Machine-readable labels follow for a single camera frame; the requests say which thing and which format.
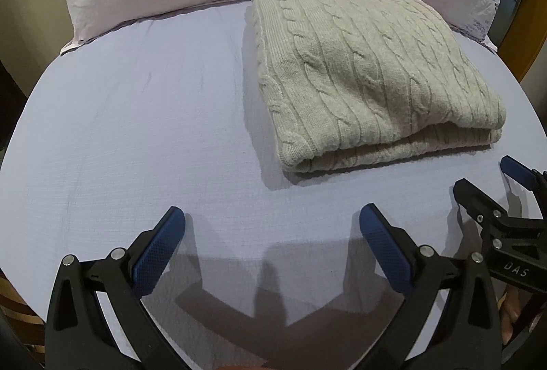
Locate lavender bed sheet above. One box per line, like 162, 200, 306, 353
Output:
0, 0, 547, 370

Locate beige cable knit sweater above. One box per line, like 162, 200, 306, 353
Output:
243, 0, 507, 173

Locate person's right hand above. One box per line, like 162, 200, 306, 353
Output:
500, 288, 525, 347

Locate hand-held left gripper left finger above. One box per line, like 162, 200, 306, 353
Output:
45, 205, 189, 370

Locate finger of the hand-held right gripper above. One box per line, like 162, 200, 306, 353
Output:
500, 155, 547, 195
454, 179, 547, 252

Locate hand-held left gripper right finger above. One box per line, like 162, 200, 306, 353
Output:
359, 203, 503, 370

